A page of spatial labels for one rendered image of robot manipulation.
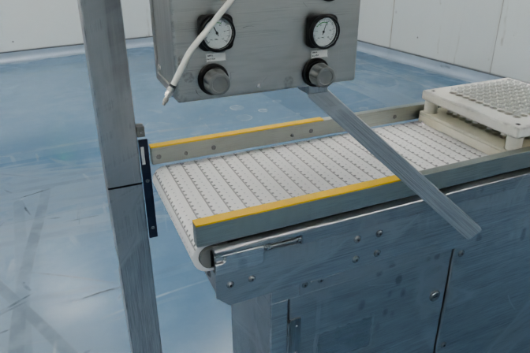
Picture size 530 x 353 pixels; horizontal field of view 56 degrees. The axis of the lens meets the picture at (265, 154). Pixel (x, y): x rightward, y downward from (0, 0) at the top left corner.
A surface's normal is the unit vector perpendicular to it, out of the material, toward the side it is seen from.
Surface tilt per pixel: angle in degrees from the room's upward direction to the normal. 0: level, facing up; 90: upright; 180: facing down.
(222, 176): 0
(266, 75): 90
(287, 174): 0
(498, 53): 90
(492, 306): 90
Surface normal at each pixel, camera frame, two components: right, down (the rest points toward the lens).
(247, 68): 0.40, 0.38
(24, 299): 0.00, -0.91
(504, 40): -0.85, 0.22
